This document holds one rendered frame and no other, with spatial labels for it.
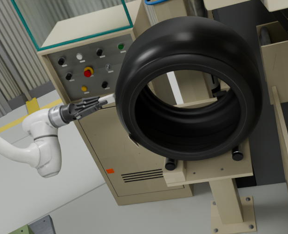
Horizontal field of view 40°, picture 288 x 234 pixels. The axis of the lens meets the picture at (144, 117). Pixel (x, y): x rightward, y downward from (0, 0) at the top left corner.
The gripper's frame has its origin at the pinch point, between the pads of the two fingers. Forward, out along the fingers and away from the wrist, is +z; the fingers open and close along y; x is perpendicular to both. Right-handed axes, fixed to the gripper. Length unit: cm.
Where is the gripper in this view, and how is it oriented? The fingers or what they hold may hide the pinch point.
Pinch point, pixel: (107, 99)
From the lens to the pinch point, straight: 162.7
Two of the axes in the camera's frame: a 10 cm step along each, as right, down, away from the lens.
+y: 1.1, -6.2, 7.8
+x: 4.3, 7.4, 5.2
